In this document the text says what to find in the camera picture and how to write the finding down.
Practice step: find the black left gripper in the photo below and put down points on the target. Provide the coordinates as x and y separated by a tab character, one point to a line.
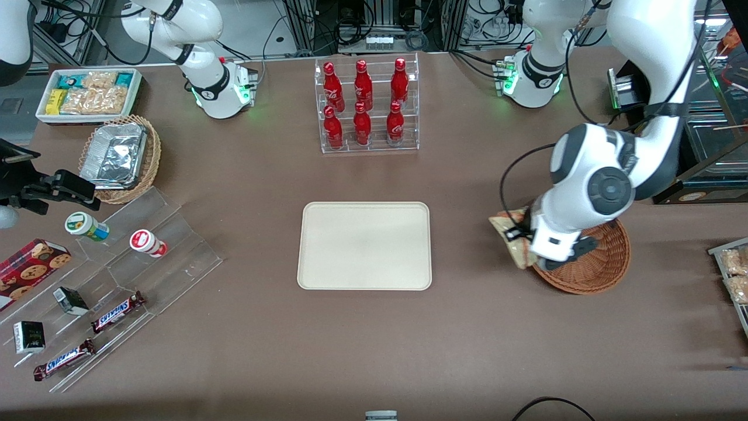
524	225

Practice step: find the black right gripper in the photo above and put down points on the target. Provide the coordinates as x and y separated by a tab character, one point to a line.
13	182

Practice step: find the triangular sandwich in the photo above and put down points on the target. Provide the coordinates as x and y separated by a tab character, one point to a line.
519	254

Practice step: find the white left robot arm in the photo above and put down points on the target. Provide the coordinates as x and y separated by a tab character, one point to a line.
608	175

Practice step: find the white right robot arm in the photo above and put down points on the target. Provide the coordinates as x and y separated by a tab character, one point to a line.
210	88

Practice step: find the oval light wicker basket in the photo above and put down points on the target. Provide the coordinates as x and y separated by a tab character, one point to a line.
153	158

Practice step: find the round brown wicker basket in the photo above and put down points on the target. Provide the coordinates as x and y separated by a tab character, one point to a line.
605	269

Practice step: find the beige plastic tray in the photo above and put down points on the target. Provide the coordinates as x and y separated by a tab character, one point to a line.
364	245

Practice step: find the metal snack tray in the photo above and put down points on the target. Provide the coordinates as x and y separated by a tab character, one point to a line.
741	316

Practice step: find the green and white cup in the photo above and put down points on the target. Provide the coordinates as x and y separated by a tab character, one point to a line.
85	225

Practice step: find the silver foil containers stack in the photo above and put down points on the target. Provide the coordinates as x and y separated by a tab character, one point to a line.
114	155

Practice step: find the red and white cup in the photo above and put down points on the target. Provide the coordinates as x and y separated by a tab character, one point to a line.
146	242

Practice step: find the red cookie box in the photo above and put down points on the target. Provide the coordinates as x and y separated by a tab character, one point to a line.
29	272

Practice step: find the large clear cracker bag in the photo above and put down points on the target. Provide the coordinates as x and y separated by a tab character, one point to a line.
96	100

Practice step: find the yellow snack packet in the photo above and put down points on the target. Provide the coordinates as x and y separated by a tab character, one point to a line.
55	102

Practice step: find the small black box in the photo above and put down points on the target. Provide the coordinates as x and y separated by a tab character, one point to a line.
71	300
29	337

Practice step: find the clear acrylic stepped display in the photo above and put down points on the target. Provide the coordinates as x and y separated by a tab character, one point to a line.
175	257

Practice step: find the teal snack packet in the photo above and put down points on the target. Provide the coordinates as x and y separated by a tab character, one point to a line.
124	79
70	80

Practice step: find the small clear cracker bag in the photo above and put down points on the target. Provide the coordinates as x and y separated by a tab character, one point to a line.
99	79

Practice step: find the white rectangular snack bin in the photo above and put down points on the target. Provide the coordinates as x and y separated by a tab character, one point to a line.
135	88

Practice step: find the brown snickers bar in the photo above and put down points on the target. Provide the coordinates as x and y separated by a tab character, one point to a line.
117	311
64	359

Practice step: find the red cola bottle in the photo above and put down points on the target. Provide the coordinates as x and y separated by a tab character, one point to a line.
363	88
333	131
400	85
333	90
362	128
395	126

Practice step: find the black display case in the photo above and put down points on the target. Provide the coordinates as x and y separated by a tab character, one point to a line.
716	146

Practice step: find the clear pastry bag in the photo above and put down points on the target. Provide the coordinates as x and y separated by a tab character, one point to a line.
735	261
739	289

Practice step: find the clear acrylic bottle rack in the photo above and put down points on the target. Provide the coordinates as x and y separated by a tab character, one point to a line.
377	55

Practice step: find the small grey box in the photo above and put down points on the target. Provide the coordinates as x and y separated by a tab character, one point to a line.
381	416

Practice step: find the white power strip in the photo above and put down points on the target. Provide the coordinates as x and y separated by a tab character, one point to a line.
381	42

